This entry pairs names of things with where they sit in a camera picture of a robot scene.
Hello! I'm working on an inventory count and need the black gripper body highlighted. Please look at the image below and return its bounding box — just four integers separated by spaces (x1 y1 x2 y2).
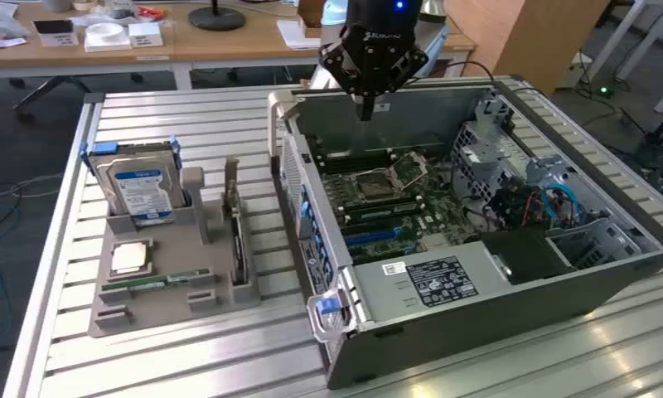
339 0 424 99

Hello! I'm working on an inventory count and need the black Nvidia graphics card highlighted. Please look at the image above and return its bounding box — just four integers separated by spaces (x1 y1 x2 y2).
222 155 250 287

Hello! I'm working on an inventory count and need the white paper stack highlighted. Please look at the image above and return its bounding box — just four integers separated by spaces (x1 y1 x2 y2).
275 18 325 51

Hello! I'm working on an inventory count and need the brown cardboard box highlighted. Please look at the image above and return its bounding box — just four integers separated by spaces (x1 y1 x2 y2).
297 0 327 28

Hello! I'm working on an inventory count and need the wooden office desk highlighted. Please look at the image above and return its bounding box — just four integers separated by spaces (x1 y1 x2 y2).
0 0 476 80

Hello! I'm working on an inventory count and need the wooden cabinet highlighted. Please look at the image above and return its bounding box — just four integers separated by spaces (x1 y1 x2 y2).
446 0 612 96

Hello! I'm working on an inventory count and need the black round lamp base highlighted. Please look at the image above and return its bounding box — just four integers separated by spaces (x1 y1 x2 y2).
186 0 247 31

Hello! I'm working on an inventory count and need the metal socket cover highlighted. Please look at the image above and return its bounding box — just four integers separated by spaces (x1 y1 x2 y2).
389 150 428 192

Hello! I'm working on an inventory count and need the CPU socket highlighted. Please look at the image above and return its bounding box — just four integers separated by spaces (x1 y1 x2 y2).
353 168 402 205

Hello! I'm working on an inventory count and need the white labelled box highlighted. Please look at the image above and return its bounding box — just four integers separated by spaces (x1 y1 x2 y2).
126 21 165 47

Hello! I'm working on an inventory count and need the green motherboard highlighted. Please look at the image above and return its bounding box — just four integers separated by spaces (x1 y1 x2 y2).
302 134 487 266

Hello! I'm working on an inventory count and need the white flat block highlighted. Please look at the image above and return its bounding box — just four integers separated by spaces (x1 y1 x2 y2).
82 36 133 53

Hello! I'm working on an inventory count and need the white tape roll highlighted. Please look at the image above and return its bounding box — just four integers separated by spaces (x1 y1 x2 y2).
86 23 126 43

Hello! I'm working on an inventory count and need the blue expansion slot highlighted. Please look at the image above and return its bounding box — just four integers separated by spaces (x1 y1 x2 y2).
345 226 406 246

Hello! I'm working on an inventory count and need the silver chipset heatsink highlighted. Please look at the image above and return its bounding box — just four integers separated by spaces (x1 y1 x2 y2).
419 233 451 250

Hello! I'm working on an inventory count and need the hard disk in blue carrier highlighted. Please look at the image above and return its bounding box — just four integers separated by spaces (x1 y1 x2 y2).
79 133 191 227

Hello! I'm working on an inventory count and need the black plastic shroud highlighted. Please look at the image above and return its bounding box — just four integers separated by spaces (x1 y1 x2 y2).
479 227 579 285

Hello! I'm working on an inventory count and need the black topped white box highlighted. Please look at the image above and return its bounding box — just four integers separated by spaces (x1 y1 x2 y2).
31 19 79 46

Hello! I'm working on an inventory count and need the grey power supply unit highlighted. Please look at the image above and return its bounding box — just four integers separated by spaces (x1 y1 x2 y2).
339 241 514 324

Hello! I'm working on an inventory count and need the grey parts rack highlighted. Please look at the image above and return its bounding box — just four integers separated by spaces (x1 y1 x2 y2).
87 165 262 339

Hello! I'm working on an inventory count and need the metal disk bay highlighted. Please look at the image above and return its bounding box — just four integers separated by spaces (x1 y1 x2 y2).
543 215 642 270

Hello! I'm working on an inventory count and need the silver CPU chip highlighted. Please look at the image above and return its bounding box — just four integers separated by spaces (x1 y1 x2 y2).
109 242 150 274

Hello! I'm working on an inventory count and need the clear plastic bag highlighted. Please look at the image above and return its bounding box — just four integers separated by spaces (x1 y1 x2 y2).
0 2 31 38

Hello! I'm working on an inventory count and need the green RAM stick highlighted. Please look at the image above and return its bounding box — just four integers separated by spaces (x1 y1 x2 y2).
101 269 210 291

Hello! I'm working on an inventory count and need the dark grey PC case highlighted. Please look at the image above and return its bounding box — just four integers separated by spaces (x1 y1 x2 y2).
267 76 663 391

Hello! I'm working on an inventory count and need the black cable behind case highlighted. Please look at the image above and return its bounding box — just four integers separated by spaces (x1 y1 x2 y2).
424 61 498 84

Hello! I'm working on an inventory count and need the white table frame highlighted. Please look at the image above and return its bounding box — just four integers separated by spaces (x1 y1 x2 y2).
576 0 663 113

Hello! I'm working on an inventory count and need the light blue wire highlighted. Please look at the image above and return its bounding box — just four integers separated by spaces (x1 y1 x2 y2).
546 182 587 227

